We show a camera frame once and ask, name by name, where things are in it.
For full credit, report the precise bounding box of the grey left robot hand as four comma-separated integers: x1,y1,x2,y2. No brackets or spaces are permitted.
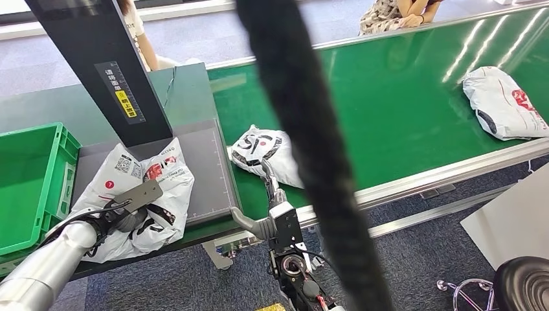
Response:
105,202,149,235

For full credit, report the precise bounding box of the white courier bag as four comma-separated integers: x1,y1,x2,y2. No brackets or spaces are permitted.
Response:
45,137,196,264

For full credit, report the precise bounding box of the dark left wrist plate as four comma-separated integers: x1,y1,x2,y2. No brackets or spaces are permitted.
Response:
112,179,164,214

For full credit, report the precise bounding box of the dark wrist plate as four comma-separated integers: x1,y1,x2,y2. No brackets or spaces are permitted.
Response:
274,209,303,254
112,179,164,214

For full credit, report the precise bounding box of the green plastic crate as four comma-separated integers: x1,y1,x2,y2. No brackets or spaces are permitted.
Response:
0,123,82,278

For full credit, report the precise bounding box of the black yellow column label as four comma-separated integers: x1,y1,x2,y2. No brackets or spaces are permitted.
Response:
94,61,147,125

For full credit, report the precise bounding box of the white bag black logo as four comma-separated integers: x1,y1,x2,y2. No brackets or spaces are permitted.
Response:
227,124,306,190

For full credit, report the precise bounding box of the dark right wrist plate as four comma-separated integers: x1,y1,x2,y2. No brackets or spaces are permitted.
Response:
274,209,303,254

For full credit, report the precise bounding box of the black scanner column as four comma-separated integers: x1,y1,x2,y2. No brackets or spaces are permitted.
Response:
25,0,174,162

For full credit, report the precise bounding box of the white flat panel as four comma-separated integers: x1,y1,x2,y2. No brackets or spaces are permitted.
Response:
460,163,549,270

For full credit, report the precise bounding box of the white bag red black print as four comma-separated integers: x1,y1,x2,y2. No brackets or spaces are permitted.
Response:
462,65,549,142

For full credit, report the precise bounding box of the black stool chrome base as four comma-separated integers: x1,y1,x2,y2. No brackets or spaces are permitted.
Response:
436,257,549,311

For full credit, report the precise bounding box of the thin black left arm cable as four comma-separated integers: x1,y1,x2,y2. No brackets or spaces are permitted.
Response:
43,202,134,241

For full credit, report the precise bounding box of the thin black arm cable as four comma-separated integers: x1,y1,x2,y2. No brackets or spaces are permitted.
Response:
296,244,340,275
43,202,134,241

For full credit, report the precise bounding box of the black scanner base plate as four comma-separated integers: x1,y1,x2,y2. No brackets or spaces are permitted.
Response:
68,119,241,280

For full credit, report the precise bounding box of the thin black table cable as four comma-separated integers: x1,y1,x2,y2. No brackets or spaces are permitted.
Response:
162,66,177,108

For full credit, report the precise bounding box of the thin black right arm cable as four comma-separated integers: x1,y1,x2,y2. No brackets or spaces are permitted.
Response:
296,244,340,275

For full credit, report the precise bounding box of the thick black braided cable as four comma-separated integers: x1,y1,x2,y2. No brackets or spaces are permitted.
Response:
236,0,396,311

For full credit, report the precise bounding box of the green conveyor with aluminium frame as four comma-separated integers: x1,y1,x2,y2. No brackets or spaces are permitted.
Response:
205,0,549,270

